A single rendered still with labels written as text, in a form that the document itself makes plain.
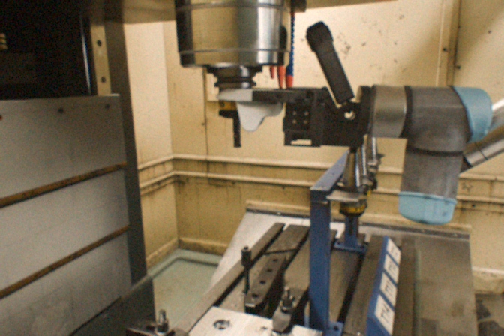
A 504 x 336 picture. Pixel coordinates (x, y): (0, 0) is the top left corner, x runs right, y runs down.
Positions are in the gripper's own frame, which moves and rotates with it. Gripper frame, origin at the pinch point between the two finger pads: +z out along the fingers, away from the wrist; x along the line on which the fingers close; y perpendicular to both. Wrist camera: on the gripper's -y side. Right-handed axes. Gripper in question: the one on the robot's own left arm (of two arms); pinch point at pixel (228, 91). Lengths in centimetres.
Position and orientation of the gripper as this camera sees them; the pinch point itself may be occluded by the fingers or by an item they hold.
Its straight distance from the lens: 58.2
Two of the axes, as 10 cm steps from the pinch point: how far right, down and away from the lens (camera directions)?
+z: -9.9, -0.6, 1.1
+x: 1.2, -2.2, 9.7
